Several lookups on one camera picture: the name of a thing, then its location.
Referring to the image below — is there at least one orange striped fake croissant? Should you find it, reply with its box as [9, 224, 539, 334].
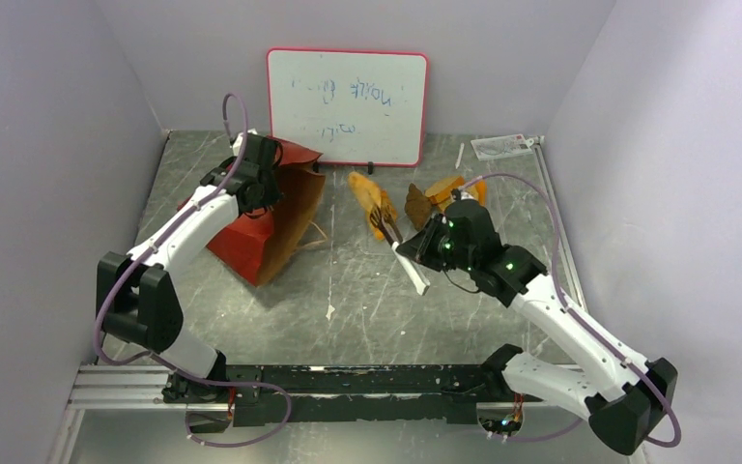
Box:
[369, 189, 401, 244]

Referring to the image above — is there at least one pink framed whiteboard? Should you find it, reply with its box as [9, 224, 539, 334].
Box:
[266, 47, 429, 167]

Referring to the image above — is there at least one orange fake bread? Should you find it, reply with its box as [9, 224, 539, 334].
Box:
[467, 181, 488, 207]

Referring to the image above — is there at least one sliced fake bread piece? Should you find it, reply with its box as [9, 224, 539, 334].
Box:
[425, 176, 466, 212]

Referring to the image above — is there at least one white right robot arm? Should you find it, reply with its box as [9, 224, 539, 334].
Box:
[393, 199, 678, 455]

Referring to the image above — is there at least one red paper bag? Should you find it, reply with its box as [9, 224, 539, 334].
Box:
[207, 138, 326, 286]

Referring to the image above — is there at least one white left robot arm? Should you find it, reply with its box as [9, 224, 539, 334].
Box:
[93, 132, 284, 402]

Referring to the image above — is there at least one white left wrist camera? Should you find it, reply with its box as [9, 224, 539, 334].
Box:
[231, 132, 248, 158]

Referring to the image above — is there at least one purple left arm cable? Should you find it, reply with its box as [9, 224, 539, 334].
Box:
[92, 93, 294, 450]

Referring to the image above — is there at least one white marker pen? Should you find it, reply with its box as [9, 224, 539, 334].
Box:
[454, 142, 465, 169]

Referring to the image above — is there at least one brown fake bread roll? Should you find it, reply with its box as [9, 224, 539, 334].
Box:
[404, 183, 434, 231]

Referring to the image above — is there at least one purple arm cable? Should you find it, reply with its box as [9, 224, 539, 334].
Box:
[92, 93, 294, 450]
[457, 172, 683, 450]

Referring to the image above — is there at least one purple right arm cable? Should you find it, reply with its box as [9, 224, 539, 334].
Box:
[457, 172, 683, 450]

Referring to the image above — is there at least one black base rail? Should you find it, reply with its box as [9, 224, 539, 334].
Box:
[161, 364, 521, 427]

